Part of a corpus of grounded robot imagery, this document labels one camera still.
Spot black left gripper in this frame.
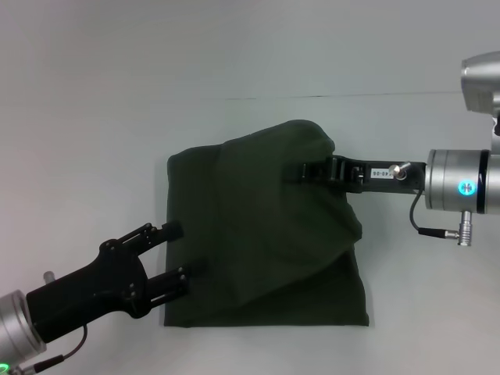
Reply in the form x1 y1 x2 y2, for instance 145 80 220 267
25 220 210 343

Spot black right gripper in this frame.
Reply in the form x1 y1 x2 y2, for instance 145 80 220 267
284 154 429 195

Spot dark green shirt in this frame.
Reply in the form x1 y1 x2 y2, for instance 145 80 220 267
162 119 370 328

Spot left arm cable with plugs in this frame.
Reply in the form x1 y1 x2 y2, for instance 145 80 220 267
13 269 89 375

